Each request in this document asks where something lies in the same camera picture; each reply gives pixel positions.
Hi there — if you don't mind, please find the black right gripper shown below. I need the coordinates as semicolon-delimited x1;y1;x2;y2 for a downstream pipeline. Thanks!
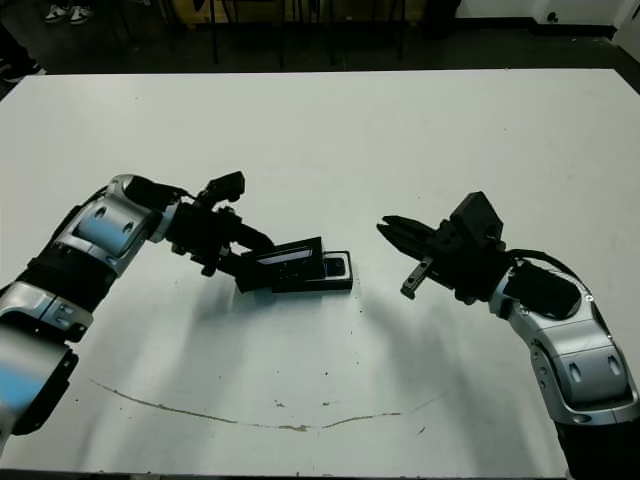
375;215;512;306

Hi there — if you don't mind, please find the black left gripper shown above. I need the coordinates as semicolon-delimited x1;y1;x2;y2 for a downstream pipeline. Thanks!
167;191;277;279

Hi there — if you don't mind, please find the black box lid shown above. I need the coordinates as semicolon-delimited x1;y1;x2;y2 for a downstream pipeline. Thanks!
234;235;326;294

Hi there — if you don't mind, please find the black metal-legged chair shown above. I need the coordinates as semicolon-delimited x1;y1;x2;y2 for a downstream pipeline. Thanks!
327;0;406;66
209;0;286;69

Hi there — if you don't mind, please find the black waste bin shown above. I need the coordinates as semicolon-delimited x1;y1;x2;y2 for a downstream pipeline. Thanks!
424;0;461;21

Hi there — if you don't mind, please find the black sneaker white sole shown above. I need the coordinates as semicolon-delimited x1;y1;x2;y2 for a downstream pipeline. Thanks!
2;59;49;84

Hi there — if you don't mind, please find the dark trouser leg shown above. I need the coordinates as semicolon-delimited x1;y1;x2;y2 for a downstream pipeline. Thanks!
0;22;36;66

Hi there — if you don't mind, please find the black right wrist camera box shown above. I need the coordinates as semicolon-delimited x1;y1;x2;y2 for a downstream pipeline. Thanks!
448;190;504;241

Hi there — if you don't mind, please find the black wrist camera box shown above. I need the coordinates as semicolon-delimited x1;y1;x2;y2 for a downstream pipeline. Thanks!
448;190;504;241
207;170;247;202

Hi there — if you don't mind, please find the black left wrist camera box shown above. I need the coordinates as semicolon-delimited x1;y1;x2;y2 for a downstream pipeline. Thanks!
207;170;247;202

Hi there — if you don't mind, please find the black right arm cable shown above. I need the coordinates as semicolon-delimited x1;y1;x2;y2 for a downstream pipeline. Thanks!
504;249;591;296

